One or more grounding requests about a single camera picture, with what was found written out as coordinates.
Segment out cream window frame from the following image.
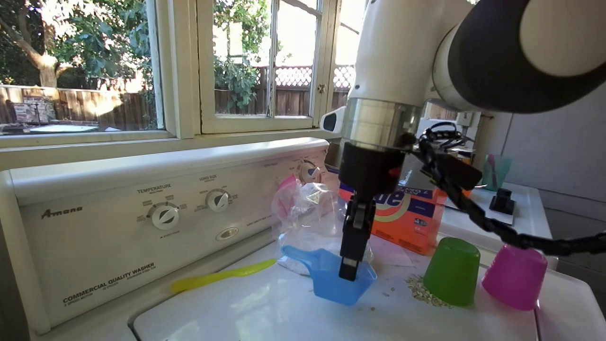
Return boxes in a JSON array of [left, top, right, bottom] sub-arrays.
[[0, 0, 367, 168]]

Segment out teal translucent cup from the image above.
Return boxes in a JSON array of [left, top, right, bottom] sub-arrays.
[[481, 153, 515, 193]]

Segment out yellow-green plastic strip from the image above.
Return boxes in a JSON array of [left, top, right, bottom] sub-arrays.
[[168, 257, 278, 295]]

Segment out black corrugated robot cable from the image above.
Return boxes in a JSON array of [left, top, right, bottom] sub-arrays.
[[403, 119, 606, 257]]

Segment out orange Tide detergent box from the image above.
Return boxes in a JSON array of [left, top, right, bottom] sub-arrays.
[[337, 182, 451, 257]]

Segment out clear plastic zip bag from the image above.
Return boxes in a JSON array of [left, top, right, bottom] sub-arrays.
[[271, 174, 348, 261]]

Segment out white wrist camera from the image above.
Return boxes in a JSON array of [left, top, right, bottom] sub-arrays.
[[318, 104, 350, 136]]

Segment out purple plastic cup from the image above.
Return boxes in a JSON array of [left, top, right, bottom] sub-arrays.
[[481, 242, 549, 312]]

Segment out black plastic stand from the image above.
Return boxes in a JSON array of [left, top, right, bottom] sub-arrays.
[[489, 185, 517, 216]]

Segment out green garden trees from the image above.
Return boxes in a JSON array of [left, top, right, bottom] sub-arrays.
[[0, 0, 273, 115]]

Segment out large white dial knob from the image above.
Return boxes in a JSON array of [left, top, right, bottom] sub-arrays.
[[148, 202, 182, 233]]

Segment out blue plastic measuring scoop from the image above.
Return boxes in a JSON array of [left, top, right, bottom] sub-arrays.
[[280, 244, 379, 307]]

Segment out green plastic cup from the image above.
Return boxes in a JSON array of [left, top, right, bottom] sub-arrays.
[[422, 237, 483, 309]]

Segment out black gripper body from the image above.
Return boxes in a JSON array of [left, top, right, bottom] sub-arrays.
[[337, 140, 405, 197]]

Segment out wooden garden fence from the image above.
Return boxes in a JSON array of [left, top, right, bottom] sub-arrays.
[[0, 59, 356, 132]]

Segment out small white dial knob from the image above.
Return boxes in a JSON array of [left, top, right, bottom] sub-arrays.
[[295, 159, 320, 185], [204, 187, 231, 214]]

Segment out spilled detergent granules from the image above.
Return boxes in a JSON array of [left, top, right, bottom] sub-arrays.
[[403, 274, 451, 310]]

